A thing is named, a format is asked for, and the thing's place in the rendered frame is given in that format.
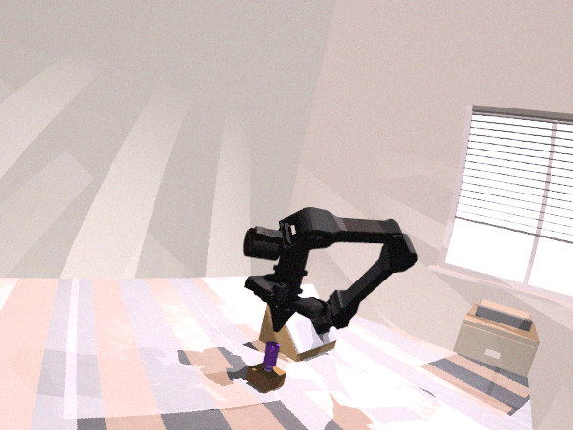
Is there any purple marker cap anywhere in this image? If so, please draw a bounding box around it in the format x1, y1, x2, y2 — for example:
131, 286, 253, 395
263, 342, 279, 366

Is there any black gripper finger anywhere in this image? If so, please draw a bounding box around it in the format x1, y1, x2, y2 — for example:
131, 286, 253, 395
275, 304, 297, 332
267, 300, 285, 331

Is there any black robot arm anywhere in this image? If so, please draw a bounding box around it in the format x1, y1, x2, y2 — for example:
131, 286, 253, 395
243, 207, 418, 335

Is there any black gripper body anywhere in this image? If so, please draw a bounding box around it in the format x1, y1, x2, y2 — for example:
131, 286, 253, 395
244, 261, 328, 319

